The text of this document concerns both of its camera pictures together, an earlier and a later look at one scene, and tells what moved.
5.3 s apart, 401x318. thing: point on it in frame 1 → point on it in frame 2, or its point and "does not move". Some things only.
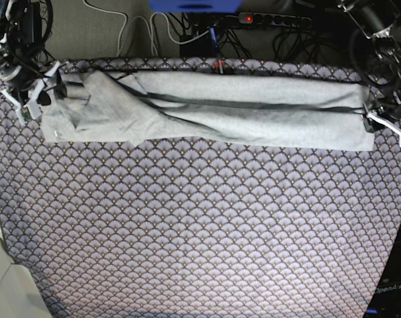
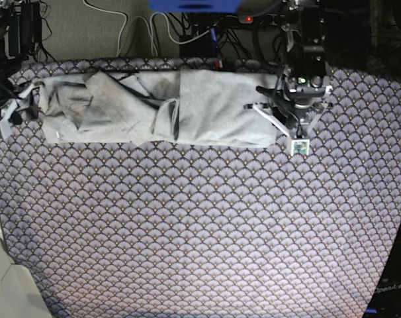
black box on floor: (204, 46) does not move
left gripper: (31, 85) → (11, 108)
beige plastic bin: (12, 291) does not move
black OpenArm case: (392, 297) does not move
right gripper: (379, 114) → (292, 109)
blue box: (195, 6) does not move
